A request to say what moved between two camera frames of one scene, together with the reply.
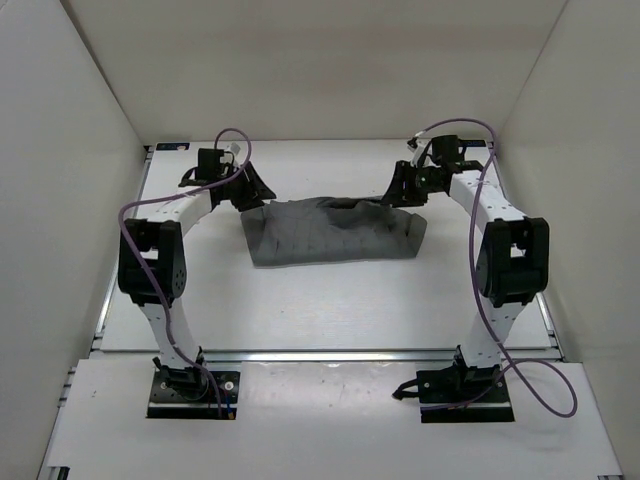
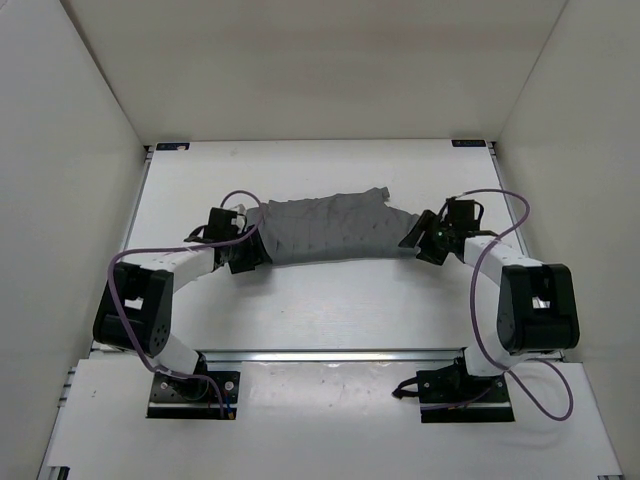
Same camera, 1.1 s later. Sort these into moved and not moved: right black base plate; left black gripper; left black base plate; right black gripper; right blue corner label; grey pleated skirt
Moved: left black gripper; right black gripper
Not moved: right blue corner label; grey pleated skirt; left black base plate; right black base plate
